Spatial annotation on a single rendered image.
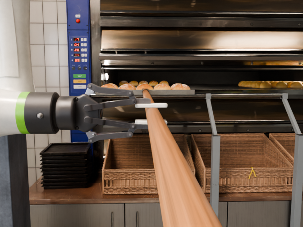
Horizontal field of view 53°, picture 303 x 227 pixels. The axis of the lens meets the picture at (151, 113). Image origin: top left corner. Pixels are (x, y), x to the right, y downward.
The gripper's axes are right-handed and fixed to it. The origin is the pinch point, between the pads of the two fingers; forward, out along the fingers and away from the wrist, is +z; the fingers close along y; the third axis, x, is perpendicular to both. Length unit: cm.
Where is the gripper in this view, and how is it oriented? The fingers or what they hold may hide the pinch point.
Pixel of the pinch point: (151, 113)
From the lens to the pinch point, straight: 66.7
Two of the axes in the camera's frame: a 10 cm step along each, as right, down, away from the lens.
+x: 0.4, 1.3, -9.9
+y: -0.1, 9.9, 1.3
